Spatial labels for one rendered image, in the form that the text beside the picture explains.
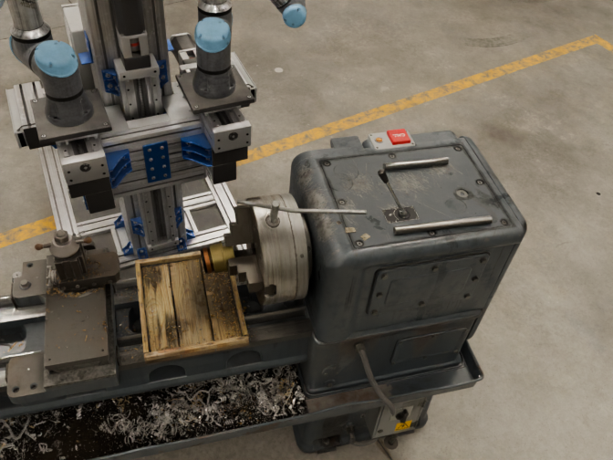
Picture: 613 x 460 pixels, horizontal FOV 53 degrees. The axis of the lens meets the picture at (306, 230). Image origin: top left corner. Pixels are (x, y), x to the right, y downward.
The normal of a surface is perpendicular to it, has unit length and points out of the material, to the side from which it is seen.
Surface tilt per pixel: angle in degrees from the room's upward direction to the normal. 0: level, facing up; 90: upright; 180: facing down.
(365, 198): 0
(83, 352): 0
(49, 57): 7
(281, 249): 41
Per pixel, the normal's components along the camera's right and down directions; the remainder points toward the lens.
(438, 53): 0.07, -0.67
